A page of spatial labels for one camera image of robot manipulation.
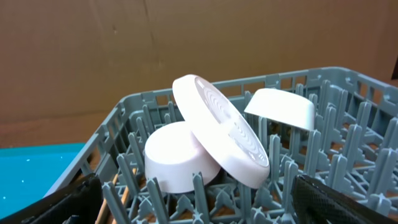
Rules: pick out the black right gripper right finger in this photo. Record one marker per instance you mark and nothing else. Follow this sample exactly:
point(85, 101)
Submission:
point(315, 202)

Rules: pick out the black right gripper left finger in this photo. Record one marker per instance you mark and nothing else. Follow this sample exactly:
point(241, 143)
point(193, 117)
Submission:
point(79, 202)

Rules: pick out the pink plate with peanuts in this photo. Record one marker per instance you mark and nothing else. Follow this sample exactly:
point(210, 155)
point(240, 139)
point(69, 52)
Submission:
point(222, 130)

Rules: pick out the white bowl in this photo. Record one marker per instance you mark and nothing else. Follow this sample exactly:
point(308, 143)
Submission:
point(283, 107)

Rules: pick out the pink bowl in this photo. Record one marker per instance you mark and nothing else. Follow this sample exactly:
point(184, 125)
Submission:
point(173, 154)

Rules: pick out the grey plastic dishwasher rack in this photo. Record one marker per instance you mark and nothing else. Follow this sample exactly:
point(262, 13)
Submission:
point(353, 149)

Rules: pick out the teal plastic tray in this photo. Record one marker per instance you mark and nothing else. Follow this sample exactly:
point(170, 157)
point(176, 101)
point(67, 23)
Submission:
point(27, 173)

